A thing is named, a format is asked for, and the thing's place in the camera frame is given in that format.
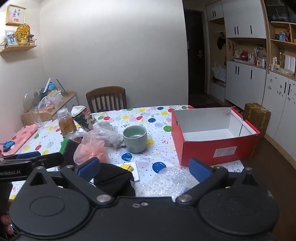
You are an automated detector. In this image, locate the grey fluffy towel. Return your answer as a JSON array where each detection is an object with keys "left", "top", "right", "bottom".
[{"left": 92, "top": 122, "right": 125, "bottom": 147}]

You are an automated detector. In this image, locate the black cloth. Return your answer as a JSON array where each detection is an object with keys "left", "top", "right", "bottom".
[{"left": 89, "top": 162, "right": 136, "bottom": 197}]

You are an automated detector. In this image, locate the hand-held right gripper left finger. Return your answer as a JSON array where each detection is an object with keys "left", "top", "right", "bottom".
[{"left": 24, "top": 157, "right": 115, "bottom": 205}]

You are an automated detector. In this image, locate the pink printed cloth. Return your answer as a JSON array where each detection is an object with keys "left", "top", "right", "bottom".
[{"left": 0, "top": 124, "right": 38, "bottom": 156}]

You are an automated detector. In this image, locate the clear drinking glass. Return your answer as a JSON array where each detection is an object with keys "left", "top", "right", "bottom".
[{"left": 29, "top": 107, "right": 44, "bottom": 128}]

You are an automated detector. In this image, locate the black hanging bag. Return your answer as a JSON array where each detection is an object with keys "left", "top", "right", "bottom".
[{"left": 217, "top": 32, "right": 226, "bottom": 50}]

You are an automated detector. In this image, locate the wooden wall shelf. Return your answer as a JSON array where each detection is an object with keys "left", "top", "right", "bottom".
[{"left": 0, "top": 39, "right": 37, "bottom": 54}]

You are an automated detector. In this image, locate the clear bubble wrap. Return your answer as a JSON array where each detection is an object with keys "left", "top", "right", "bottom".
[{"left": 134, "top": 166, "right": 200, "bottom": 198}]

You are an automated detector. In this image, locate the white wall cabinet unit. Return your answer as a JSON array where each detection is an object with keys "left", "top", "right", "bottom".
[{"left": 206, "top": 0, "right": 296, "bottom": 153}]

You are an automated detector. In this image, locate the golden ornament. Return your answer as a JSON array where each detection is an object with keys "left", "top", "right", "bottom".
[{"left": 15, "top": 23, "right": 31, "bottom": 46}]

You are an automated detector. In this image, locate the small photo frame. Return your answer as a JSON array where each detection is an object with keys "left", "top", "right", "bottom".
[{"left": 5, "top": 30, "right": 18, "bottom": 46}]

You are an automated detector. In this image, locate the yellow sponge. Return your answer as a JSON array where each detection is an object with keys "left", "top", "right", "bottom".
[{"left": 120, "top": 163, "right": 136, "bottom": 172}]

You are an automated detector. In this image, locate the white tote bag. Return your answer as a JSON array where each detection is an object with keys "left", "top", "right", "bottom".
[{"left": 211, "top": 61, "right": 227, "bottom": 82}]

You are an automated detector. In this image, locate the red cardboard shoe box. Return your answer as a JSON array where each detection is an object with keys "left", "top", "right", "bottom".
[{"left": 171, "top": 107, "right": 261, "bottom": 167}]

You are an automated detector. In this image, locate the pink mesh bath sponge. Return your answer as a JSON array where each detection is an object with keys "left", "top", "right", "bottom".
[{"left": 73, "top": 135, "right": 109, "bottom": 165}]

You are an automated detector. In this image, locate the person's left hand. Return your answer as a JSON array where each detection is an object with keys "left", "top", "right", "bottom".
[{"left": 0, "top": 214, "right": 14, "bottom": 235}]

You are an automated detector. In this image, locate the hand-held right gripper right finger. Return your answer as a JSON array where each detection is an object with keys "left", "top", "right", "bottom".
[{"left": 175, "top": 158, "right": 269, "bottom": 205}]

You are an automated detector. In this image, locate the festive printed green cloth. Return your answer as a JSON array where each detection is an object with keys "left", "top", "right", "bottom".
[{"left": 70, "top": 105, "right": 97, "bottom": 130}]

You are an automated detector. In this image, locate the brown wooden chair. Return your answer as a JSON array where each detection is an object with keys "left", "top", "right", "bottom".
[{"left": 86, "top": 86, "right": 127, "bottom": 114}]

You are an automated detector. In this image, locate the green sponge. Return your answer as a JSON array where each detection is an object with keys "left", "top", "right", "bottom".
[{"left": 59, "top": 137, "right": 81, "bottom": 166}]

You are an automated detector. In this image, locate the clear bag of snacks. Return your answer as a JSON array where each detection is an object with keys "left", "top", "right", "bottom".
[{"left": 36, "top": 94, "right": 63, "bottom": 114}]

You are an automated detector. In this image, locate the dark entrance door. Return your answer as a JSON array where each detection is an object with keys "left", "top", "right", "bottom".
[{"left": 184, "top": 9, "right": 210, "bottom": 95}]

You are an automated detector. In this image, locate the taped brown cardboard box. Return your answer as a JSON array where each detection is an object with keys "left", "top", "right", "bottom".
[{"left": 243, "top": 103, "right": 271, "bottom": 139}]

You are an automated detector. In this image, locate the clear plastic bag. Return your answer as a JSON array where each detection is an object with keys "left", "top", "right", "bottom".
[{"left": 76, "top": 126, "right": 119, "bottom": 147}]

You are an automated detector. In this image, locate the white paper napkin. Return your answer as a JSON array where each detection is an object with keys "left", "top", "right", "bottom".
[{"left": 119, "top": 161, "right": 140, "bottom": 182}]

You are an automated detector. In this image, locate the wooden framed picture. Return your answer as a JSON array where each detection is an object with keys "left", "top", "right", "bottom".
[{"left": 6, "top": 5, "right": 26, "bottom": 26}]

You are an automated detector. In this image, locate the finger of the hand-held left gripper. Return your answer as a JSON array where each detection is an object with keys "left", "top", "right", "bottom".
[
  {"left": 3, "top": 151, "right": 41, "bottom": 161},
  {"left": 29, "top": 152, "right": 64, "bottom": 168}
]

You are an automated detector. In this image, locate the pale green ceramic cup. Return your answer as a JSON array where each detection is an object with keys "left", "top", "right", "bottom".
[{"left": 122, "top": 125, "right": 148, "bottom": 153}]

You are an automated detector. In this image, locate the light wooden side cabinet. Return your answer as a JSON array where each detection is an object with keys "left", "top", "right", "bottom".
[{"left": 21, "top": 91, "right": 77, "bottom": 127}]

